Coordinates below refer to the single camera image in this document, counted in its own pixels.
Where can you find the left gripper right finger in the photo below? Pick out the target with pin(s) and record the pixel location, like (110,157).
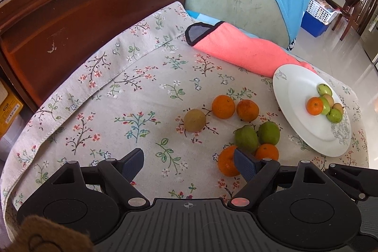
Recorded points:
(259,176)

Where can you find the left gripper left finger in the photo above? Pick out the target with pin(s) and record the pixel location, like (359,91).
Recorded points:
(117,176)

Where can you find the small orange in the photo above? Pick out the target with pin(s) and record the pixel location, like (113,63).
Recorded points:
(267,151)

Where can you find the green lime fruit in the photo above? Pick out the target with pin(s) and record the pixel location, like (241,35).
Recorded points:
(269,133)

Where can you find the brown kiwi fruit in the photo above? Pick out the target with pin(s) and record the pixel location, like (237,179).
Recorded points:
(194,120)

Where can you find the dark orange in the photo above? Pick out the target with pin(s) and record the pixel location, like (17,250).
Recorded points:
(315,106)

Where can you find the green jujube front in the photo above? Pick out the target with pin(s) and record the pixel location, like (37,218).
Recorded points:
(334,116)

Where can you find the brown longan right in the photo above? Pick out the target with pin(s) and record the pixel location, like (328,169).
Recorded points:
(339,107)

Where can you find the brown longan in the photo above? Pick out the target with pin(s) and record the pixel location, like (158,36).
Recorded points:
(339,107)
(329,99)

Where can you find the green jujube behind orange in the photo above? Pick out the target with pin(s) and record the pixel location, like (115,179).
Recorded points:
(326,106)

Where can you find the brown longan middle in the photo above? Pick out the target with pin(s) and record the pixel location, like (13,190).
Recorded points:
(329,99)

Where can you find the white floral plate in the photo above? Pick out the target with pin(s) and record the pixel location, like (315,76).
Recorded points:
(293,86)

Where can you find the floral tablecloth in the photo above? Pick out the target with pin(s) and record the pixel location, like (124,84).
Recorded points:
(134,92)

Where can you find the green jujube top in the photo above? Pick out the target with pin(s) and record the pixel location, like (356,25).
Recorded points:
(324,89)

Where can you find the yellow box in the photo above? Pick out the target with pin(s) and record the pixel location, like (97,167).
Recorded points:
(10,107)

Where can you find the pink towel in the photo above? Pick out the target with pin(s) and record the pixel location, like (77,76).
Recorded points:
(226,42)

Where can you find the blue storage bin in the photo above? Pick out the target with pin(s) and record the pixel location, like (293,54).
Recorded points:
(312,25)

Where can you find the dark wooden cabinet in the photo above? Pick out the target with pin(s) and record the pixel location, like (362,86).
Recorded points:
(44,41)

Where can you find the white plastic basket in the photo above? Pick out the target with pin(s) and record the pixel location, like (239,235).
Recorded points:
(322,11)

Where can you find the wooden chair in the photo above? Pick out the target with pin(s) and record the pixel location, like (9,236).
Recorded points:
(348,11)

